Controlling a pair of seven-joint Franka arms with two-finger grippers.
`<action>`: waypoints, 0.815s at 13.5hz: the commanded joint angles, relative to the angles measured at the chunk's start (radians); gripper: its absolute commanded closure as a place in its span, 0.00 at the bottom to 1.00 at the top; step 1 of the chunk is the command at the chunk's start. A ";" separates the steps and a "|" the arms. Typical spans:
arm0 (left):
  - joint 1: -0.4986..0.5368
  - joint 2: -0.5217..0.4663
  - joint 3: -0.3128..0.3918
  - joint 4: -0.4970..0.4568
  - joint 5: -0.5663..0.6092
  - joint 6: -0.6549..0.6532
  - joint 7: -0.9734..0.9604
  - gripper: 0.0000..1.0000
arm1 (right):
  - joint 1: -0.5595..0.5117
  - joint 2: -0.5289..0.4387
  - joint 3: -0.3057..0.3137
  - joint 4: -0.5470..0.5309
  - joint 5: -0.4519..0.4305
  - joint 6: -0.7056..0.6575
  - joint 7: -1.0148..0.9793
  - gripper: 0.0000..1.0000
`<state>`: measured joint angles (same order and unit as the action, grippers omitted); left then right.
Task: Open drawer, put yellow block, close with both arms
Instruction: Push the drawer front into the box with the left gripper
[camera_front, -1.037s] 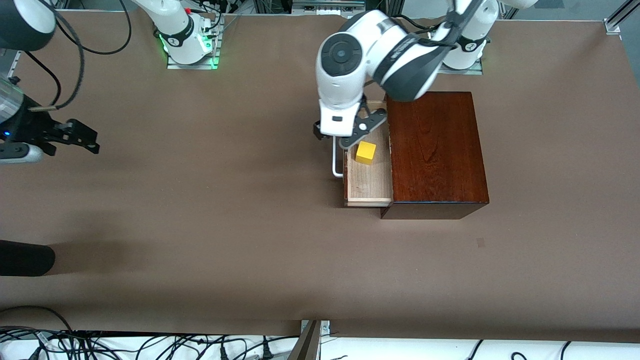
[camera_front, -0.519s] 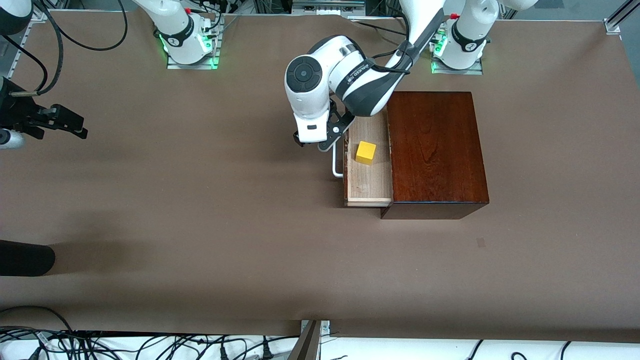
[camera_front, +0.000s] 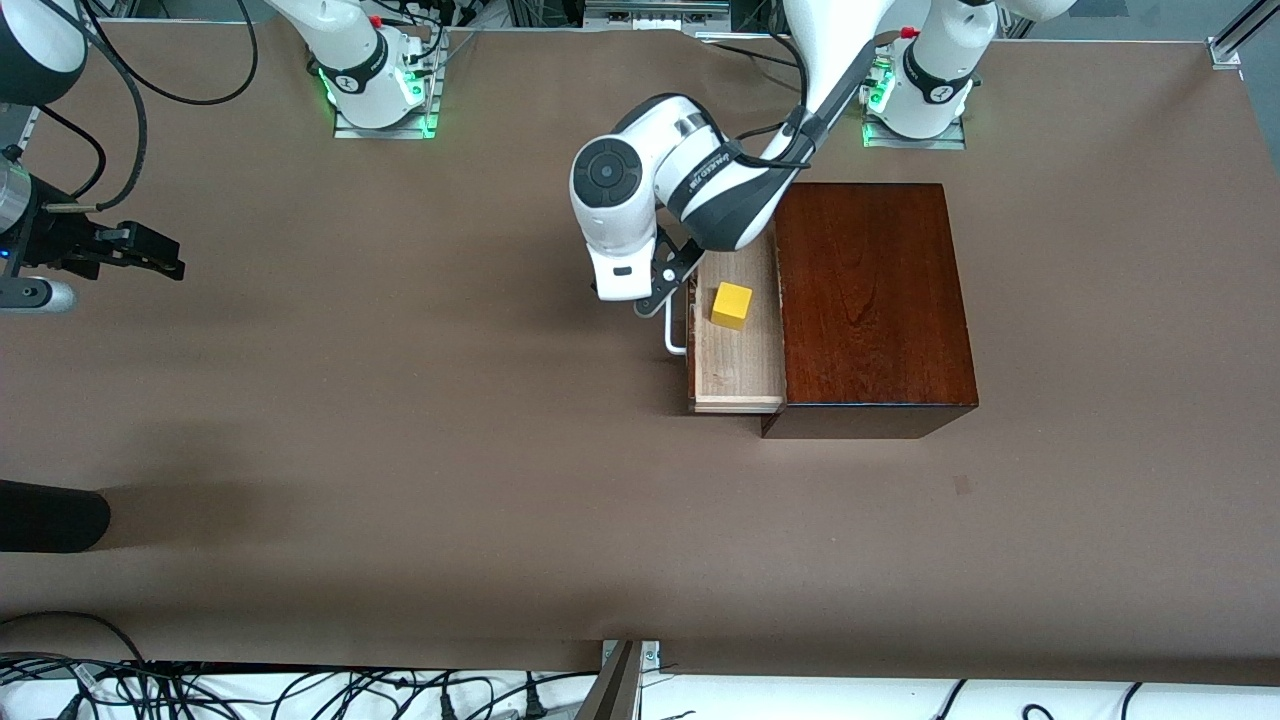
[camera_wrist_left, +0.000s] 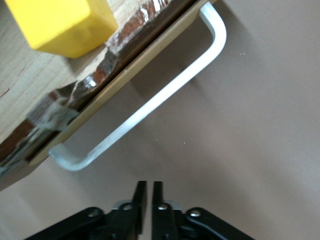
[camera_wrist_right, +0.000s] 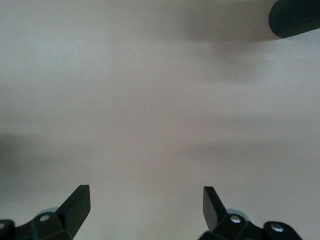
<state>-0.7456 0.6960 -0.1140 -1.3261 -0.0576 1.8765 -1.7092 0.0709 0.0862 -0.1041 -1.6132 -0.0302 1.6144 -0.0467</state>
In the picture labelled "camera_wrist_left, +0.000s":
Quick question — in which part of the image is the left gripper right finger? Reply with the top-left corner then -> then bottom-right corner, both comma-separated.
151,181 -> 179,240

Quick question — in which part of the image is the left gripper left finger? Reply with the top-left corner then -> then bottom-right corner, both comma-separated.
107,180 -> 148,240

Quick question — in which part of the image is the wooden drawer with white handle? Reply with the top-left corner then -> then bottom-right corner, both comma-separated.
0,0 -> 228,192

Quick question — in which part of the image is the yellow wooden block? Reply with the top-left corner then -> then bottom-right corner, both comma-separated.
4,0 -> 120,60

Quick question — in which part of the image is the brown paper table cover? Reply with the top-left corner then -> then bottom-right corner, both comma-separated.
0,0 -> 320,240

